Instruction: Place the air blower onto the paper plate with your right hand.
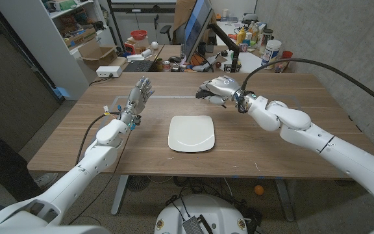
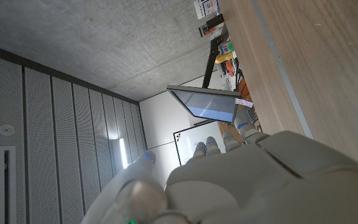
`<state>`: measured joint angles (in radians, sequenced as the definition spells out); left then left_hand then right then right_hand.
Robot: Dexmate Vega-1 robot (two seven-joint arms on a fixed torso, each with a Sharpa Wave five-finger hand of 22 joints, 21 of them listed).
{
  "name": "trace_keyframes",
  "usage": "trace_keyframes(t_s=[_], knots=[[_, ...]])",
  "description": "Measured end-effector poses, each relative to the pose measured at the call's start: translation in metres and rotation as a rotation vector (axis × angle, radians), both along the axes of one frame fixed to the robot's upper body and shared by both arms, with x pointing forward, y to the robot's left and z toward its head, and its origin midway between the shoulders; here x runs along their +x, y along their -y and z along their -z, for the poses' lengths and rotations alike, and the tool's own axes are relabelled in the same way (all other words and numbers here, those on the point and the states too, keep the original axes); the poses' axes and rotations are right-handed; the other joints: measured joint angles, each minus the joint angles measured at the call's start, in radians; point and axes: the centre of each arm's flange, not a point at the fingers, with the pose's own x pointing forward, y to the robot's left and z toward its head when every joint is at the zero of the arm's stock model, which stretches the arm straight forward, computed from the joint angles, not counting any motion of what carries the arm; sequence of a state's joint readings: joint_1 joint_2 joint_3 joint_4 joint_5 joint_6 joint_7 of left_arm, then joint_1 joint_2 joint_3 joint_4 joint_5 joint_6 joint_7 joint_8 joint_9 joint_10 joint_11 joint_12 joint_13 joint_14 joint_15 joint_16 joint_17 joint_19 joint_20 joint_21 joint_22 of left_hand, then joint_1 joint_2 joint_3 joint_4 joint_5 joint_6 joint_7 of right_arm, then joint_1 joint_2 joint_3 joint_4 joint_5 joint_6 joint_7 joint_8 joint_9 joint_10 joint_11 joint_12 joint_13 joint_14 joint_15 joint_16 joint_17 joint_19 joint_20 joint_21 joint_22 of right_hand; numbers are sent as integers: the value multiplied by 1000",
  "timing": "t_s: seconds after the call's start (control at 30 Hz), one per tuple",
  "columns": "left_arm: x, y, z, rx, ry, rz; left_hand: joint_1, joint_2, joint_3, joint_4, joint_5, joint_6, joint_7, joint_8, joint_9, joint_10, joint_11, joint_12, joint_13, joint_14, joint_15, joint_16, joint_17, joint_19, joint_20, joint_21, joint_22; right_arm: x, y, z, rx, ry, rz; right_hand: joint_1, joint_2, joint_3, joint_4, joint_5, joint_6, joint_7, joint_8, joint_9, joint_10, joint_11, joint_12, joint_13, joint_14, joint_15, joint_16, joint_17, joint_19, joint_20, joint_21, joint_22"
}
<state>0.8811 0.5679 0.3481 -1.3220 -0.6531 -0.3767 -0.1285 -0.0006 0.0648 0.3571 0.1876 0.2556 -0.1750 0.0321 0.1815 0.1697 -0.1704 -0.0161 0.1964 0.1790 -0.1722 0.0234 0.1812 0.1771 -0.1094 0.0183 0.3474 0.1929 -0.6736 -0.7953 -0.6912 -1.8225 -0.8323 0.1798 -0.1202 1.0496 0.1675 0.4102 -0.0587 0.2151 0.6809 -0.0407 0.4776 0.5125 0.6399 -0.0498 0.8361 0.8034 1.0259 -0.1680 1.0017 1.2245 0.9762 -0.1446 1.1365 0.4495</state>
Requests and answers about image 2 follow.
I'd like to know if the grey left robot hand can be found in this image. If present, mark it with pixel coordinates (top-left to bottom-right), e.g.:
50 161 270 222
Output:
81 116 358 224

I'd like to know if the black keyboard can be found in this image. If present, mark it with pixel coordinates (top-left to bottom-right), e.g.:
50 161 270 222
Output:
246 107 259 125

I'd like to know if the white whiteboard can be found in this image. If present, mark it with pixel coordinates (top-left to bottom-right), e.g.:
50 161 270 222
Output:
172 120 226 166

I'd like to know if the black computer monitor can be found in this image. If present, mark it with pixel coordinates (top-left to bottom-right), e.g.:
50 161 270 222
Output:
166 85 241 124

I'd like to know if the orange basketball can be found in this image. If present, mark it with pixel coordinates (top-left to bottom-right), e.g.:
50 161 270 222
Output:
237 77 251 100

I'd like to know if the long ceiling light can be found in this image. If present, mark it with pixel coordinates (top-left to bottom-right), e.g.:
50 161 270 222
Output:
118 138 129 170

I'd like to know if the black labelled box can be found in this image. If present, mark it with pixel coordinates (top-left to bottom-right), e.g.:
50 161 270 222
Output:
198 14 226 37

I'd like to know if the round white ceiling sensor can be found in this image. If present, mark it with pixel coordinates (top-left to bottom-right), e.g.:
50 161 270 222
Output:
0 124 16 136

